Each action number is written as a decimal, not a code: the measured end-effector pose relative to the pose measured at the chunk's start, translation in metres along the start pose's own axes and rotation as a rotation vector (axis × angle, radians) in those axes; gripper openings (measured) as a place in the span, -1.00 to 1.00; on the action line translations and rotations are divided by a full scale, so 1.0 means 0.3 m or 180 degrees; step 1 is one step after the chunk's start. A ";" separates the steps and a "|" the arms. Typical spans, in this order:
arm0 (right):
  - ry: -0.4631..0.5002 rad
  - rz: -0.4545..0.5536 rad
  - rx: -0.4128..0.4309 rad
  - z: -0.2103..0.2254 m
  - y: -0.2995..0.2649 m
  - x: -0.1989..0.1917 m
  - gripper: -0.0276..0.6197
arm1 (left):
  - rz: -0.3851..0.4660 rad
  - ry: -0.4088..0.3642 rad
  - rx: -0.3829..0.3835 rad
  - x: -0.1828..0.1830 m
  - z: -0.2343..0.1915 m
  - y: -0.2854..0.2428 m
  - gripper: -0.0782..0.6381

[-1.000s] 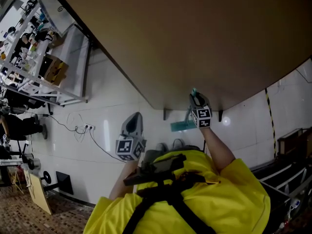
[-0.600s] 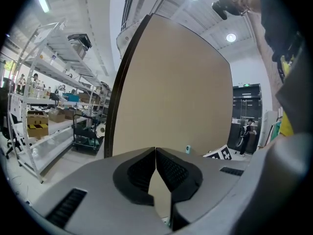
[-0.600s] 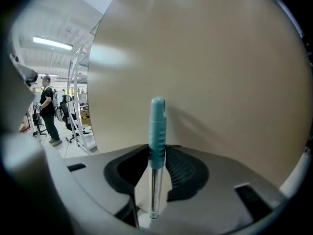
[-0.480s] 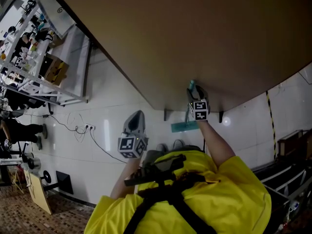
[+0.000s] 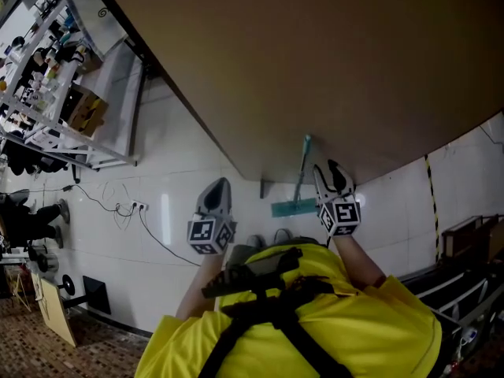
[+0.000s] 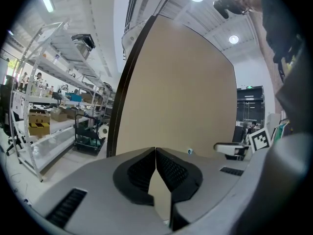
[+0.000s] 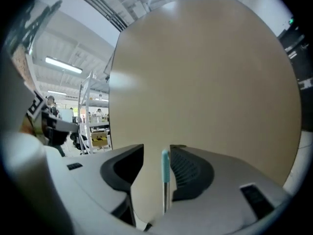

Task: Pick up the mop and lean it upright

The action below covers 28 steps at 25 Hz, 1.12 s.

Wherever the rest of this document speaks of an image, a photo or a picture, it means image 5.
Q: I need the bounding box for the person's right forearm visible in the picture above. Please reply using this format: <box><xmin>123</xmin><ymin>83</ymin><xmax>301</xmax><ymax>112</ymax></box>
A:
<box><xmin>332</xmin><ymin>233</ymin><xmax>387</xmax><ymax>290</ymax></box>

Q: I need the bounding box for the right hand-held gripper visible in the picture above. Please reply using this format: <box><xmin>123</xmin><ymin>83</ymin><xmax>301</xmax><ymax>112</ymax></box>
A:
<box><xmin>312</xmin><ymin>158</ymin><xmax>362</xmax><ymax>238</ymax></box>

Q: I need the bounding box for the cardboard box with yellow print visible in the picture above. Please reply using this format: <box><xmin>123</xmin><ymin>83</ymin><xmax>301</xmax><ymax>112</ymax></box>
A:
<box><xmin>62</xmin><ymin>83</ymin><xmax>109</xmax><ymax>138</ymax></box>

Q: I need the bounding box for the black chest harness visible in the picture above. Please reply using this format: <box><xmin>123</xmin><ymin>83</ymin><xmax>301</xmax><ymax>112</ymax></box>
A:
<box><xmin>200</xmin><ymin>246</ymin><xmax>355</xmax><ymax>378</ymax></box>

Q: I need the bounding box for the teal mop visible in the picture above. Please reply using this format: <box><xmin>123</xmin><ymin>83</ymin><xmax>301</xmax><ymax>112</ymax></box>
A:
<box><xmin>270</xmin><ymin>134</ymin><xmax>321</xmax><ymax>219</ymax></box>

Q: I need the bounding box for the person's yellow shirt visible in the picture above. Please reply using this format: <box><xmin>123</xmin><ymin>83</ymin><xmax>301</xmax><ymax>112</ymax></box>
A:
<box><xmin>133</xmin><ymin>238</ymin><xmax>443</xmax><ymax>378</ymax></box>

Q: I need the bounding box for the brown wooden crate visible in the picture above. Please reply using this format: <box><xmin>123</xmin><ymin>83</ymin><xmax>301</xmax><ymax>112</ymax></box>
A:
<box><xmin>440</xmin><ymin>213</ymin><xmax>504</xmax><ymax>268</ymax></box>

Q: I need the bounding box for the white panel with swirl mark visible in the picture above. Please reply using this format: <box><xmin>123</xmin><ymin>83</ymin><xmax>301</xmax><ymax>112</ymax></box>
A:
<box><xmin>61</xmin><ymin>0</ymin><xmax>129</xmax><ymax>61</ymax></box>

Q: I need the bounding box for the light wooden board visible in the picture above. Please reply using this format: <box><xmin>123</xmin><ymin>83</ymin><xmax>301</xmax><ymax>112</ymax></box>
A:
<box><xmin>35</xmin><ymin>276</ymin><xmax>78</xmax><ymax>348</ymax></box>

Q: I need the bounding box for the black dumbbell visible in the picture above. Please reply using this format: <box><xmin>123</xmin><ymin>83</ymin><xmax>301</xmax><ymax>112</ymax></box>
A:
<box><xmin>26</xmin><ymin>243</ymin><xmax>61</xmax><ymax>276</ymax></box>

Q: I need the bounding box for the yellow black hazard tape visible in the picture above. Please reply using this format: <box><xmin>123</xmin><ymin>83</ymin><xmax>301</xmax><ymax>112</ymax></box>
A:
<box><xmin>424</xmin><ymin>154</ymin><xmax>442</xmax><ymax>264</ymax></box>

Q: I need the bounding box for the black bag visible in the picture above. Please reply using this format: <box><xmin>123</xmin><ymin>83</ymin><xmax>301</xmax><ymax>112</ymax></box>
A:
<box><xmin>1</xmin><ymin>139</ymin><xmax>70</xmax><ymax>177</ymax></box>

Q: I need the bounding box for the black power cable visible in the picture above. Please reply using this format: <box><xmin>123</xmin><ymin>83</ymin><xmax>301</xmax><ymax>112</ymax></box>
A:
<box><xmin>137</xmin><ymin>209</ymin><xmax>202</xmax><ymax>268</ymax></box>

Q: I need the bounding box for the grey metal bracket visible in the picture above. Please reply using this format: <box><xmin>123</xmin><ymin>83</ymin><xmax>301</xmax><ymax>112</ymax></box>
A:
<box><xmin>259</xmin><ymin>178</ymin><xmax>277</xmax><ymax>200</ymax></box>

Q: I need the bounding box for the white metal shelf rack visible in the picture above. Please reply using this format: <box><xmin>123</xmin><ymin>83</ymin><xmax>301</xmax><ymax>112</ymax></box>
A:
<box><xmin>0</xmin><ymin>0</ymin><xmax>141</xmax><ymax>171</ymax></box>

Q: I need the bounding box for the person's grey right shoe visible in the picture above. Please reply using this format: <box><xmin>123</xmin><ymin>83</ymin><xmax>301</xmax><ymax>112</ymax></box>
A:
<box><xmin>272</xmin><ymin>228</ymin><xmax>294</xmax><ymax>246</ymax></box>

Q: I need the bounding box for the black metal table frame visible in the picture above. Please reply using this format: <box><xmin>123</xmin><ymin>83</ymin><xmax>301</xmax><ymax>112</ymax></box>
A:
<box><xmin>124</xmin><ymin>36</ymin><xmax>155</xmax><ymax>167</ymax></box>

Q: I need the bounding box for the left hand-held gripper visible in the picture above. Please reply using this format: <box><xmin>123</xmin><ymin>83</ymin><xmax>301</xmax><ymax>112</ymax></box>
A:
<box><xmin>187</xmin><ymin>176</ymin><xmax>238</xmax><ymax>256</ymax></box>

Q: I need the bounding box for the person's left forearm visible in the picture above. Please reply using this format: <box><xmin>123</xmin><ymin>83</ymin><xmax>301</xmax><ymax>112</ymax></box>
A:
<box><xmin>174</xmin><ymin>249</ymin><xmax>228</xmax><ymax>323</ymax></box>

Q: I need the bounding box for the thin black adapter cable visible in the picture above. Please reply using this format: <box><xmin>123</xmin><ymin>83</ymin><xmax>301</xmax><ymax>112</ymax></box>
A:
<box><xmin>42</xmin><ymin>184</ymin><xmax>135</xmax><ymax>214</ymax></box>

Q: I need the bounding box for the black metal frame rack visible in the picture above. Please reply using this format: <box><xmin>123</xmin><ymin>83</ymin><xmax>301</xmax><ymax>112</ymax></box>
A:
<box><xmin>396</xmin><ymin>265</ymin><xmax>504</xmax><ymax>366</ymax></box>

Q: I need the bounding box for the white flat box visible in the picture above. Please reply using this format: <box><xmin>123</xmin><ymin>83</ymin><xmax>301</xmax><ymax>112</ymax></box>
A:
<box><xmin>24</xmin><ymin>125</ymin><xmax>65</xmax><ymax>150</ymax></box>

